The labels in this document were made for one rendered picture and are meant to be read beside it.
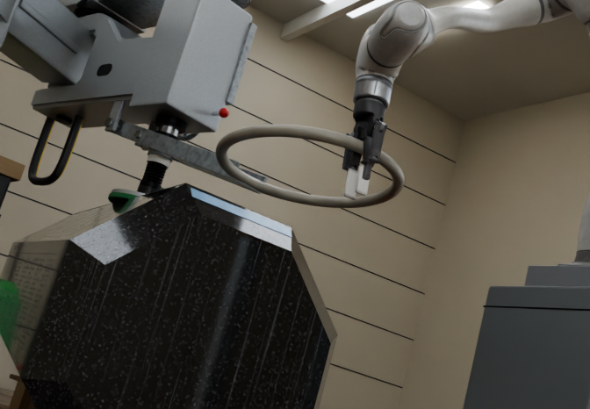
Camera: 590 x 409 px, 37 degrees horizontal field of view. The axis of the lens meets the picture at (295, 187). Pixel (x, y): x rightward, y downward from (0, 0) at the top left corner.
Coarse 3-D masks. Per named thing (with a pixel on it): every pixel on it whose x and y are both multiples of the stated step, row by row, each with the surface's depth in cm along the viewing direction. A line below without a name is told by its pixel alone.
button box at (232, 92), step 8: (248, 32) 284; (248, 40) 284; (248, 48) 284; (240, 56) 282; (240, 64) 282; (240, 72) 282; (232, 80) 280; (240, 80) 282; (232, 88) 279; (232, 96) 279
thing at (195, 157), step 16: (128, 128) 280; (144, 128) 274; (144, 144) 270; (160, 144) 264; (176, 144) 259; (176, 160) 275; (192, 160) 251; (208, 160) 246; (224, 176) 245; (256, 176) 247; (256, 192) 244
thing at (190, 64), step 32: (192, 0) 274; (224, 0) 278; (160, 32) 279; (192, 32) 269; (224, 32) 278; (160, 64) 272; (192, 64) 269; (224, 64) 278; (160, 96) 265; (192, 96) 269; (224, 96) 278; (192, 128) 279
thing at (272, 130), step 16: (256, 128) 207; (272, 128) 205; (288, 128) 204; (304, 128) 204; (320, 128) 204; (224, 144) 217; (336, 144) 204; (352, 144) 205; (224, 160) 227; (384, 160) 210; (240, 176) 238; (400, 176) 218; (272, 192) 245; (288, 192) 246; (384, 192) 232
